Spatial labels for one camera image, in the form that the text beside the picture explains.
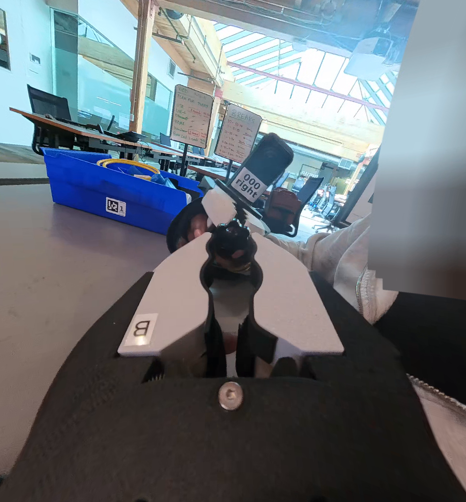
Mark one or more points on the blue storage bin white label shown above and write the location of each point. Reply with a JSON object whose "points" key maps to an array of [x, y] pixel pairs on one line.
{"points": [[80, 188]]}

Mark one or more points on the long office table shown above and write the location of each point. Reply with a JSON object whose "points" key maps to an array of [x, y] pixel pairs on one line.
{"points": [[205, 169]]}

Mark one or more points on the wooden office desk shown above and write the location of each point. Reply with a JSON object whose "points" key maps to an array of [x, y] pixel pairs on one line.
{"points": [[60, 121]]}

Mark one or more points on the black framed marker sign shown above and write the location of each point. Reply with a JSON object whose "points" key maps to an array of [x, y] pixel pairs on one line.
{"points": [[358, 188]]}

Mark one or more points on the grey desk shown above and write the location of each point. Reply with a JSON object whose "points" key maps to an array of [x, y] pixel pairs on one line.
{"points": [[40, 274]]}

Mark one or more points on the glass skylight roof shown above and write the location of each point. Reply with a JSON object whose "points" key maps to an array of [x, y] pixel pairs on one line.
{"points": [[295, 70]]}

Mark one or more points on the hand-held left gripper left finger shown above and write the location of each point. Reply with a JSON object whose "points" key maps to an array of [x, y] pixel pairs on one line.
{"points": [[166, 310]]}

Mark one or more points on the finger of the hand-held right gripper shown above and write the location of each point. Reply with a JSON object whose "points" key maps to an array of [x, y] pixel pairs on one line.
{"points": [[256, 226], [219, 208]]}

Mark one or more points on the person's black shirt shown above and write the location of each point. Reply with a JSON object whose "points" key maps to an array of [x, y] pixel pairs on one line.
{"points": [[433, 345]]}

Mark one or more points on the black office chair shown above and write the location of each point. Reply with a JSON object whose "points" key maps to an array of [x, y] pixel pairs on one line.
{"points": [[311, 188], [40, 137]]}

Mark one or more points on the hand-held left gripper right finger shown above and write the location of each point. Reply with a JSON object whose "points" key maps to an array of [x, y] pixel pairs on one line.
{"points": [[295, 310]]}

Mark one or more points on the person's right forearm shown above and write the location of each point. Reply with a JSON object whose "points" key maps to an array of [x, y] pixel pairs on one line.
{"points": [[327, 251]]}

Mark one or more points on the white ceiling projector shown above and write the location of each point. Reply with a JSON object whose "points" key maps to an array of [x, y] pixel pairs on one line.
{"points": [[368, 59]]}

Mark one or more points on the black dome camera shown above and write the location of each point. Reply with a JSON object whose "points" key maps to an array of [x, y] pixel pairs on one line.
{"points": [[174, 13]]}

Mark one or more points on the black star knob screw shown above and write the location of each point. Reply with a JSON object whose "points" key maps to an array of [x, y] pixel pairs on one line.
{"points": [[229, 235]]}

